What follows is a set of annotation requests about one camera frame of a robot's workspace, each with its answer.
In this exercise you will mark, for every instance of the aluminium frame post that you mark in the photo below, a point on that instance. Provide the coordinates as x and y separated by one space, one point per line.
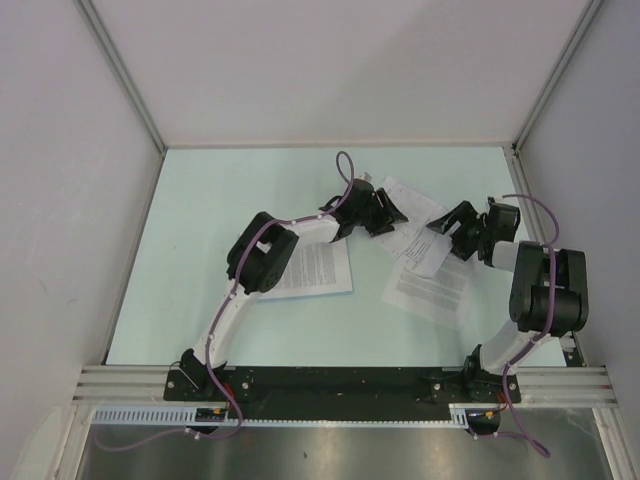
114 60
559 69

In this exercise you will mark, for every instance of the text paper sheet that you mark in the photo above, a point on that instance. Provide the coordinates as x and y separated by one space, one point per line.
318 266
442 299

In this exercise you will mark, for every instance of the left aluminium frame post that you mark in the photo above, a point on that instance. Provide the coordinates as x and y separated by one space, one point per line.
114 60

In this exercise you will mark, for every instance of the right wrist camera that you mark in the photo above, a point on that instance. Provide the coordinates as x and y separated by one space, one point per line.
503 219

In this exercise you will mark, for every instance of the blue clipboard folder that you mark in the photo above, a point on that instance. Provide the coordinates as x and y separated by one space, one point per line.
287 294

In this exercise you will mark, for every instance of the aluminium front frame rail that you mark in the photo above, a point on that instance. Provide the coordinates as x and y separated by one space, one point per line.
542 387

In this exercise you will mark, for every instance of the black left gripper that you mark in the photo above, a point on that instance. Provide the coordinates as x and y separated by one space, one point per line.
385 218

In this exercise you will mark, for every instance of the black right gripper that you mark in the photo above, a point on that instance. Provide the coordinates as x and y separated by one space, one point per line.
465 212

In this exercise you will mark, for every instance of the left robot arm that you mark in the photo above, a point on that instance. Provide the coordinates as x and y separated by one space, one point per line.
256 263

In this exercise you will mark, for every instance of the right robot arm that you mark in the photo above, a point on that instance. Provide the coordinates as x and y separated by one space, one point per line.
548 299

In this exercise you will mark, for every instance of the slotted cable duct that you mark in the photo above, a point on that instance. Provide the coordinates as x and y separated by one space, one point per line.
421 416

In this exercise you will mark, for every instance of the right aluminium frame post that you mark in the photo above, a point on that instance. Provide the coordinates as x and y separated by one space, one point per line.
559 69

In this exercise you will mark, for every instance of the table form paper sheet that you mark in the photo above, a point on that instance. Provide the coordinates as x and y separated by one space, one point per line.
414 246

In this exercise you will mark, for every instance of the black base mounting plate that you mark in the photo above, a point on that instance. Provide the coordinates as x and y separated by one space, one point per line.
352 390

